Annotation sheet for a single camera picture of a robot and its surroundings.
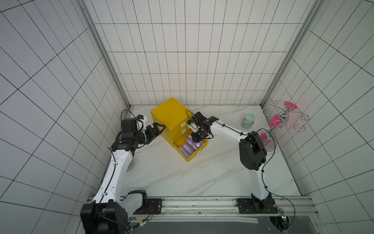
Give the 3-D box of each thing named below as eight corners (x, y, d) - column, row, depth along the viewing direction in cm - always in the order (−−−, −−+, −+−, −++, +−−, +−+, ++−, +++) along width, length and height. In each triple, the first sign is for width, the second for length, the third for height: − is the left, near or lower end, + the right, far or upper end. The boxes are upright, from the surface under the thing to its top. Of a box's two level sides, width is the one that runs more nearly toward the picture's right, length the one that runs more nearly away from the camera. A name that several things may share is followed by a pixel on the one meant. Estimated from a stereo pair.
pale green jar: (244, 129, 107) (248, 121, 99) (240, 124, 110) (244, 115, 102) (252, 127, 108) (257, 118, 100) (248, 121, 112) (252, 112, 104)
